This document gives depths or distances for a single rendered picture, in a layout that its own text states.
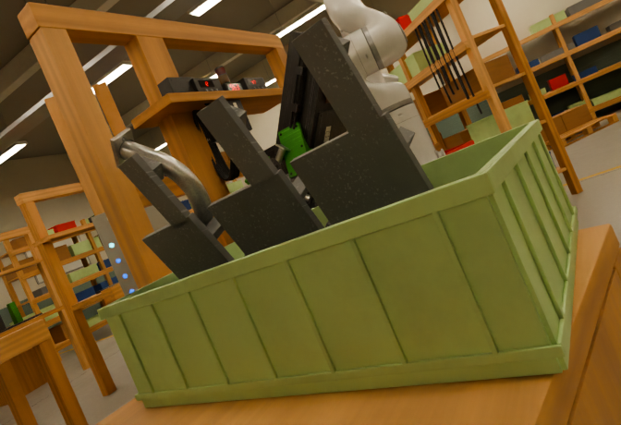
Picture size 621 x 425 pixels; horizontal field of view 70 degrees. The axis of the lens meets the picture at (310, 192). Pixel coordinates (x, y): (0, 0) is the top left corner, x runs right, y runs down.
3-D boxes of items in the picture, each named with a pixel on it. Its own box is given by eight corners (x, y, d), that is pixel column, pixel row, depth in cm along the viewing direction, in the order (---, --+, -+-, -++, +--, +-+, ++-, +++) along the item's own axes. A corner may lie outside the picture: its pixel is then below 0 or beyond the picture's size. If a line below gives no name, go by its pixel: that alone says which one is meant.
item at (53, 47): (347, 193, 274) (284, 48, 273) (157, 293, 148) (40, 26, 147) (334, 198, 278) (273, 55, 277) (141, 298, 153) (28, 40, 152)
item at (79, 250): (181, 291, 1000) (141, 200, 998) (47, 369, 712) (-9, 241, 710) (164, 297, 1025) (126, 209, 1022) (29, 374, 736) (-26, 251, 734)
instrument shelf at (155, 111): (296, 93, 242) (293, 87, 242) (171, 103, 166) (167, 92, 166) (263, 113, 255) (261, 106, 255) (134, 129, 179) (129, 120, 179)
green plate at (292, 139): (321, 169, 186) (309, 124, 190) (310, 168, 179) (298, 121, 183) (300, 179, 192) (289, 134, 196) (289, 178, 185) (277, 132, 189)
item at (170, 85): (200, 91, 188) (194, 76, 188) (174, 92, 176) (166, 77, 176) (189, 99, 192) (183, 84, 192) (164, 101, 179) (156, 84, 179)
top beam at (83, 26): (284, 48, 273) (278, 34, 273) (38, 26, 147) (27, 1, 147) (273, 55, 278) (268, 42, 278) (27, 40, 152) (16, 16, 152)
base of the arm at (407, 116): (458, 158, 123) (431, 97, 123) (453, 165, 106) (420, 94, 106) (396, 184, 131) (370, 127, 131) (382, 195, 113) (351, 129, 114)
